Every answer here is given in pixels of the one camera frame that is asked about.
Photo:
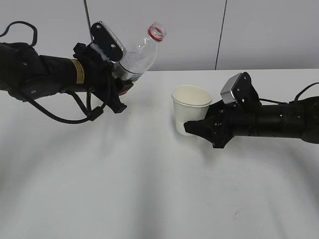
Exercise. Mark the white paper cup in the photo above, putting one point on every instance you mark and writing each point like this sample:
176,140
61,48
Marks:
190,103

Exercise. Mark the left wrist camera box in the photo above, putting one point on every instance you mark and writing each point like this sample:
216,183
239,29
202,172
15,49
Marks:
106,43

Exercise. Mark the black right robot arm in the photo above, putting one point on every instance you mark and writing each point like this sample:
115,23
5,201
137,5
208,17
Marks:
295,119

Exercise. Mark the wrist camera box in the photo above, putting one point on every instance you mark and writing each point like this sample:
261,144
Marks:
227,92
106,43

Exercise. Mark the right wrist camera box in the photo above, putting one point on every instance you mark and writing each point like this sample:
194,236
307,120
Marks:
227,92

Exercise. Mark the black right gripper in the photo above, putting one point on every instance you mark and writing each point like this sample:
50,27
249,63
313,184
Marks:
221,120

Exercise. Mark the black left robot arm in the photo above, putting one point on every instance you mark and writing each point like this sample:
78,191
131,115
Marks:
24,72

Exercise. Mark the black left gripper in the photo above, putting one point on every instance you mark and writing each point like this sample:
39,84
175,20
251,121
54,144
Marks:
99,77

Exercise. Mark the clear plastic water bottle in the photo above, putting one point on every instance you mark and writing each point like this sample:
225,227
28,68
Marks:
140,55

